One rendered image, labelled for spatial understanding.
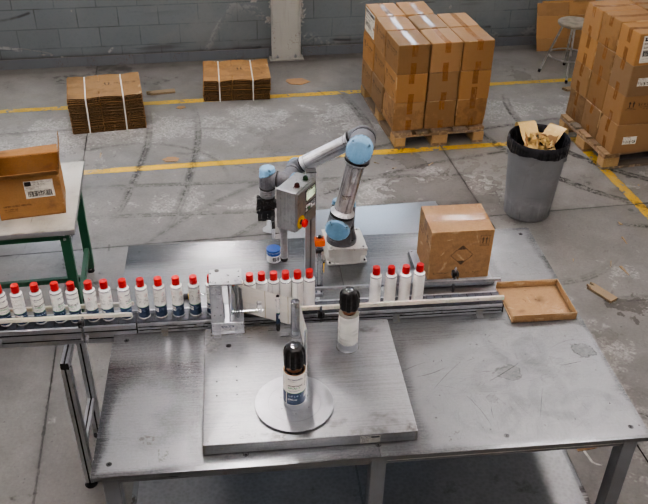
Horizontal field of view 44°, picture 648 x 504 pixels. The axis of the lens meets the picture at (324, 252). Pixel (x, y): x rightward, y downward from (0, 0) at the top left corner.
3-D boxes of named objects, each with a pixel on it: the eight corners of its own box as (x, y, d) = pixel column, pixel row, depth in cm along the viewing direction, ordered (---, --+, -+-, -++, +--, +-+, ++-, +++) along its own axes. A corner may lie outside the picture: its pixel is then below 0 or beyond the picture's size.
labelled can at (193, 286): (190, 317, 354) (186, 279, 343) (190, 310, 359) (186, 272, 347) (202, 316, 355) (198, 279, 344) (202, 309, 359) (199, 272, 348)
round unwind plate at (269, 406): (256, 436, 297) (256, 434, 297) (253, 379, 323) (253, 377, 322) (338, 430, 300) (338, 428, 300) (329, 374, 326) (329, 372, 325)
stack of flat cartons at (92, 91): (71, 135, 699) (65, 100, 681) (71, 110, 742) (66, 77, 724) (147, 128, 713) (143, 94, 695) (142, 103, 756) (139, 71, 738)
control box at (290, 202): (276, 227, 341) (275, 188, 331) (296, 209, 354) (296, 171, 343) (297, 233, 337) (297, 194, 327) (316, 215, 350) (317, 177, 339)
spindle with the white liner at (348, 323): (338, 353, 336) (340, 297, 319) (335, 340, 343) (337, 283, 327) (359, 352, 337) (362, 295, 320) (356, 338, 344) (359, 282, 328)
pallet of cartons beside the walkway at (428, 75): (484, 141, 701) (499, 41, 651) (392, 149, 686) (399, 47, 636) (440, 88, 798) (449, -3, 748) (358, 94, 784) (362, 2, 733)
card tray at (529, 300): (511, 322, 363) (513, 315, 361) (495, 288, 384) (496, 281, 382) (575, 319, 366) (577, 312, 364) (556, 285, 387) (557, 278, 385)
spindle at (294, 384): (283, 411, 307) (282, 354, 291) (282, 394, 314) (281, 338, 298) (307, 409, 308) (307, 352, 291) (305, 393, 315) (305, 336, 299)
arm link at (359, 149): (350, 231, 390) (379, 131, 361) (345, 246, 378) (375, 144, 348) (326, 224, 391) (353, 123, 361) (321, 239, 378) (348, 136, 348)
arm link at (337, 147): (371, 113, 369) (283, 156, 388) (368, 123, 359) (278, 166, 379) (383, 134, 373) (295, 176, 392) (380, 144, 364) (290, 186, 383)
